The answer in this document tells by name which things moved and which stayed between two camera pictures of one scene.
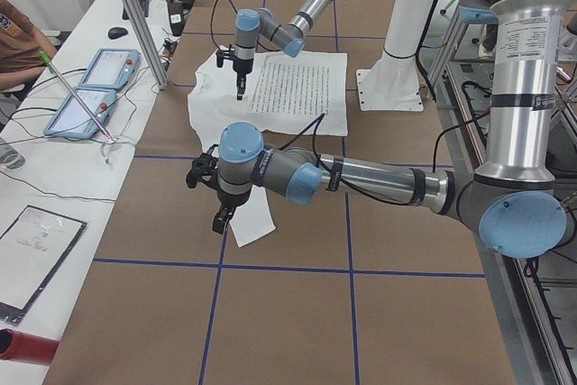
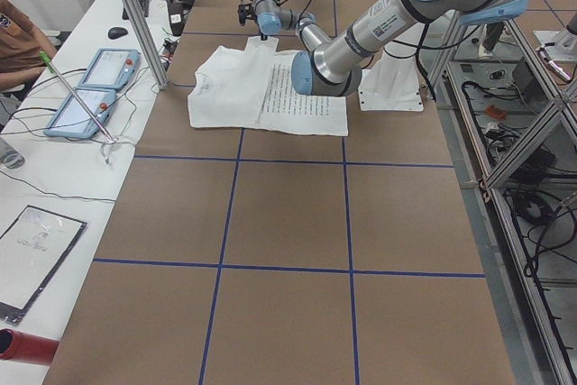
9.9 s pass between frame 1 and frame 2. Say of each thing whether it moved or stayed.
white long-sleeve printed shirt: moved
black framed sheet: stayed
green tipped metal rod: stayed
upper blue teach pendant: stayed
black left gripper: moved
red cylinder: stayed
